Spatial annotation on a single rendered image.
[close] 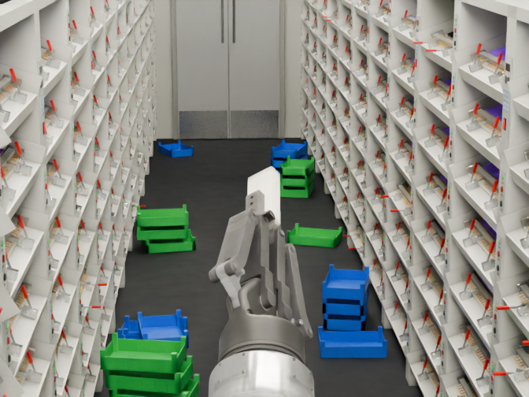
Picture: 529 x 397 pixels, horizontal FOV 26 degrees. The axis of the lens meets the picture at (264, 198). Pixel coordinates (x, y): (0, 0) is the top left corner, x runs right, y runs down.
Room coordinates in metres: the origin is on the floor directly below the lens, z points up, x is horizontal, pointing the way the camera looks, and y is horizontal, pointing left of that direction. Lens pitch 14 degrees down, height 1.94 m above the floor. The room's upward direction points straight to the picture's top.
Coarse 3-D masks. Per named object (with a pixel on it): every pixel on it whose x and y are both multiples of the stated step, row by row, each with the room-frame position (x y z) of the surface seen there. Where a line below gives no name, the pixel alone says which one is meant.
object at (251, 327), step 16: (240, 288) 0.95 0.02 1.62; (256, 288) 0.96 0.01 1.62; (240, 304) 0.94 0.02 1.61; (256, 304) 0.95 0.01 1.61; (240, 320) 0.93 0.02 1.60; (256, 320) 0.92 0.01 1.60; (272, 320) 0.92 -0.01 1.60; (224, 336) 0.93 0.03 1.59; (240, 336) 0.91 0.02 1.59; (256, 336) 0.91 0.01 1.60; (272, 336) 0.91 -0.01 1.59; (288, 336) 0.91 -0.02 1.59; (224, 352) 0.91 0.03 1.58; (240, 352) 0.90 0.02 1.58; (288, 352) 0.90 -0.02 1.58; (304, 352) 0.92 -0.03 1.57
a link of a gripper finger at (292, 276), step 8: (288, 248) 1.05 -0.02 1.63; (288, 256) 1.05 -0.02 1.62; (296, 256) 1.06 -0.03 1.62; (288, 264) 1.04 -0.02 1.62; (296, 264) 1.05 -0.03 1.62; (288, 272) 1.04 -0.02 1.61; (296, 272) 1.04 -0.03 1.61; (288, 280) 1.03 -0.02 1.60; (296, 280) 1.03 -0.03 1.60; (296, 288) 1.02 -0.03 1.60; (296, 296) 1.01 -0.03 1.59; (296, 304) 1.01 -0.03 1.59; (304, 304) 1.02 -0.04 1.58; (296, 312) 1.01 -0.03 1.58; (304, 312) 1.01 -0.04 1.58; (296, 320) 1.00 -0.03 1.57; (304, 320) 1.00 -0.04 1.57; (304, 328) 1.00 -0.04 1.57; (304, 336) 0.99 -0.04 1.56; (312, 336) 1.00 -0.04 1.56
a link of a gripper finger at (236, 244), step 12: (252, 216) 1.02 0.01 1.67; (228, 228) 1.02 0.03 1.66; (240, 228) 1.01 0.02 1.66; (252, 228) 1.01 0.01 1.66; (228, 240) 1.00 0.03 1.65; (240, 240) 0.99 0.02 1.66; (228, 252) 0.98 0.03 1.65; (240, 252) 0.97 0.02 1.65; (216, 264) 0.97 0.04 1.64; (228, 264) 0.95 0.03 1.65; (240, 264) 0.96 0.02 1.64; (216, 276) 0.95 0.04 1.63
